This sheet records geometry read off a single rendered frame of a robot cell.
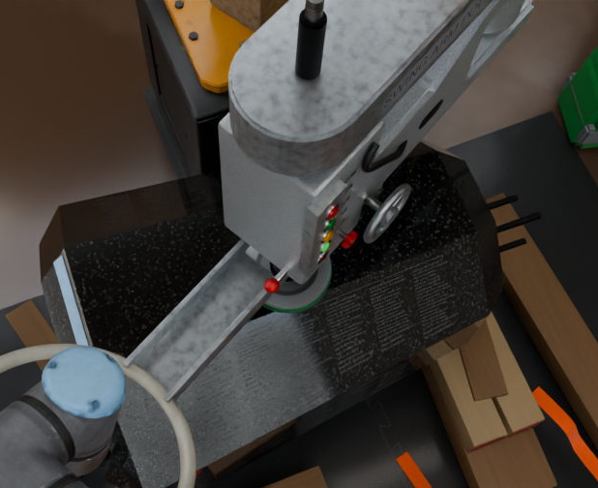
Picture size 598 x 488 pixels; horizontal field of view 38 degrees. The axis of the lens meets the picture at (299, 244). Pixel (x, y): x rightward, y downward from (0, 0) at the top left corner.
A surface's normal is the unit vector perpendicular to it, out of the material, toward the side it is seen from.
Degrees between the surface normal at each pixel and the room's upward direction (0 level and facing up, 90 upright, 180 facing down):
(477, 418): 0
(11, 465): 14
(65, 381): 28
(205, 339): 1
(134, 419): 45
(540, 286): 0
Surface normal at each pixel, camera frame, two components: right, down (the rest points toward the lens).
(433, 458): 0.05, -0.40
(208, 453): 0.32, 0.32
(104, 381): 0.34, -0.67
